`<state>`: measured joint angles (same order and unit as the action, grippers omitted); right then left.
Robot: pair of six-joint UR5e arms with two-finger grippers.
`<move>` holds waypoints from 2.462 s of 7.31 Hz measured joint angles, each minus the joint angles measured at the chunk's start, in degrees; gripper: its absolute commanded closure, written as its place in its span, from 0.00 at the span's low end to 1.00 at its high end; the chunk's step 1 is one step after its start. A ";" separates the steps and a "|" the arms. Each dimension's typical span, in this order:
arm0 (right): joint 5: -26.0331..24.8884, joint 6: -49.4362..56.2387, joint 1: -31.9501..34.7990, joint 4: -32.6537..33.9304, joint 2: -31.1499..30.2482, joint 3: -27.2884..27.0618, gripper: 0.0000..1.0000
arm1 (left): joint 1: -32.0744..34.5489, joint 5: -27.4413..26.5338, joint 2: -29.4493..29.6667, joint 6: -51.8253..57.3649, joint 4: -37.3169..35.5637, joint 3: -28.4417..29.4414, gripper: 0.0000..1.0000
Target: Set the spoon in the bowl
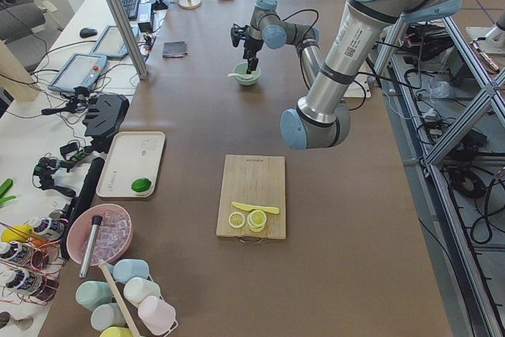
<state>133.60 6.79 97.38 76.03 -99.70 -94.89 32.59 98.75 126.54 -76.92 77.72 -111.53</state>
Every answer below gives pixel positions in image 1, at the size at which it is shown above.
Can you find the light green bowl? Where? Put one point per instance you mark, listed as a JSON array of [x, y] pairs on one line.
[[241, 68]]

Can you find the white ceramic spoon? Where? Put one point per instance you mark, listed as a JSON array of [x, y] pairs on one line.
[[244, 76]]

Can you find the pink bowl with ice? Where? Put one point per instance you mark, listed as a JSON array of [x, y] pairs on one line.
[[114, 235]]

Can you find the grey folded cloth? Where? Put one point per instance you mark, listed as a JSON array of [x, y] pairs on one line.
[[177, 49]]

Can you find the bamboo cutting board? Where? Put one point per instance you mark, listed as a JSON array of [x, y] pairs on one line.
[[257, 180]]

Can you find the far teach pendant tablet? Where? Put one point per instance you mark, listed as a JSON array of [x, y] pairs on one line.
[[110, 43]]

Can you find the teach pendant tablet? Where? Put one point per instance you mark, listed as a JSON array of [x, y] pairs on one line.
[[110, 43], [81, 70]]

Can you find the yellow plastic knife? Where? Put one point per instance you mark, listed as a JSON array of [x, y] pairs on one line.
[[252, 207]]

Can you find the lemon slice stack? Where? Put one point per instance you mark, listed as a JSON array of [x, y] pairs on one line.
[[256, 220]]

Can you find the lemon slice single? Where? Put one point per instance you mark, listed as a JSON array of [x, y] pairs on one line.
[[236, 220]]

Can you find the beige rabbit tray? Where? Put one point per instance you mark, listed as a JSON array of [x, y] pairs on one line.
[[132, 155]]

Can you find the green lime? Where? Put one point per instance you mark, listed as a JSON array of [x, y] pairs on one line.
[[141, 185]]

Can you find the black computer mouse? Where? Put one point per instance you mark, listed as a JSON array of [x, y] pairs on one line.
[[87, 32]]

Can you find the near teach pendant tablet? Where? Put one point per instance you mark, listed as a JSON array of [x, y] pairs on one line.
[[81, 70]]

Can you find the metal cylinder muddler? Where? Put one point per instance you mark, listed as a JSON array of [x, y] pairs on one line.
[[87, 257]]

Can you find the black bar tool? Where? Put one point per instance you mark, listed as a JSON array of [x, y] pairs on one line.
[[80, 204]]

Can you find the grey office chair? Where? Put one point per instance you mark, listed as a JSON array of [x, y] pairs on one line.
[[19, 21]]

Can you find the light blue cup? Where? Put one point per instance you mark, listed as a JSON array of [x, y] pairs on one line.
[[126, 269]]

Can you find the white cup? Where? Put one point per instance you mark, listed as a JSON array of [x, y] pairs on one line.
[[137, 289]]

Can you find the pink cup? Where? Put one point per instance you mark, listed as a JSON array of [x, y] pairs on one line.
[[157, 315]]

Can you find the mint green cup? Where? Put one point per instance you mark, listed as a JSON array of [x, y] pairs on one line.
[[92, 294]]

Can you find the pale teal cup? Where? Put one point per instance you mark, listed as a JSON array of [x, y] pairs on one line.
[[107, 315]]

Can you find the wooden stick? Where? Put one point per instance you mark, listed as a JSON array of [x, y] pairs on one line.
[[119, 299]]

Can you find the yellow cup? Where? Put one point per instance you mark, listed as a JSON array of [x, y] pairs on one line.
[[115, 331]]

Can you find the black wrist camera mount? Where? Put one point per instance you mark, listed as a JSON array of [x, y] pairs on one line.
[[237, 34]]

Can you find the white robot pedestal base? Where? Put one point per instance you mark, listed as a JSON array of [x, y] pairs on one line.
[[359, 88]]

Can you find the black bracket plate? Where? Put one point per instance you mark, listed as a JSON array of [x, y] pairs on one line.
[[104, 116]]

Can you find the aluminium frame post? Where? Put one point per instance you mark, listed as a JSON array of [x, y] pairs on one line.
[[127, 35]]

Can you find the copper wire bottle rack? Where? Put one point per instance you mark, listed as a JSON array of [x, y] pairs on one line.
[[30, 265]]

